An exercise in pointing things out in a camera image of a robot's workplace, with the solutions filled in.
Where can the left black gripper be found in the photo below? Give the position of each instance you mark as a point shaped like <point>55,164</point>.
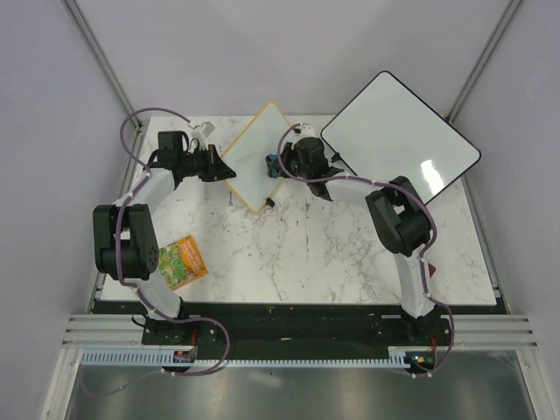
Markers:
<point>217,169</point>

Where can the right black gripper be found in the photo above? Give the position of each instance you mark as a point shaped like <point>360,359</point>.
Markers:
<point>288,151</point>

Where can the blue heart eraser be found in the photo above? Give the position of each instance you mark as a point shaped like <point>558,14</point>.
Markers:
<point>273,168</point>

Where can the yellow framed small whiteboard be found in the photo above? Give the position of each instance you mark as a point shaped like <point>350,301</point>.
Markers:
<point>246,157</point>

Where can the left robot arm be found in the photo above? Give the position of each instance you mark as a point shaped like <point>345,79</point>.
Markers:
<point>125,243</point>

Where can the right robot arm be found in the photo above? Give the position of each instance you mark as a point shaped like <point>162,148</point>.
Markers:
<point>403,225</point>

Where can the large whiteboard black stand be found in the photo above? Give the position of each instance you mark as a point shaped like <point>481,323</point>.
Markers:
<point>336,157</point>

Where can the black framed large whiteboard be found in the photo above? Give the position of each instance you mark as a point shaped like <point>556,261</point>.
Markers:
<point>387,131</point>

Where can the orange green picture book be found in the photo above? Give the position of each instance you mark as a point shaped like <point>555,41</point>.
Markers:
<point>181,263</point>

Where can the red brown square block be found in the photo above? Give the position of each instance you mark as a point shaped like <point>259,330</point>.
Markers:
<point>432,269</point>

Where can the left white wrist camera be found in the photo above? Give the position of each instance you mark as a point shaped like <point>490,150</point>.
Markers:
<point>202,131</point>

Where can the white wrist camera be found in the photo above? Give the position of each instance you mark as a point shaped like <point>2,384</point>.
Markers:
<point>303,130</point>
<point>202,131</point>

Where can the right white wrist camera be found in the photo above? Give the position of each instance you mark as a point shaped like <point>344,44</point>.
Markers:
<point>303,130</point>

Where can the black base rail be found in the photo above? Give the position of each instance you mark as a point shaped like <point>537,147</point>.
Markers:
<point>223,331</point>

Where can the left aluminium frame post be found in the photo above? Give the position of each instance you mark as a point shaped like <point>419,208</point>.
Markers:
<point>100,58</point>

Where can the aluminium frame post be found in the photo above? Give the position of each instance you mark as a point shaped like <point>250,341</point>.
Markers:
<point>491,46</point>
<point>100,58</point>

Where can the white slotted cable duct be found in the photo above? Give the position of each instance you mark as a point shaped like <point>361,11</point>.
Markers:
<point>172,359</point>

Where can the aluminium front rail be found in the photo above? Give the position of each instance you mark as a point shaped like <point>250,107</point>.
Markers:
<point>472,332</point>

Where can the right aluminium frame post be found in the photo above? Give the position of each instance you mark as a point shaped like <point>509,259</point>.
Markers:
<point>491,46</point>

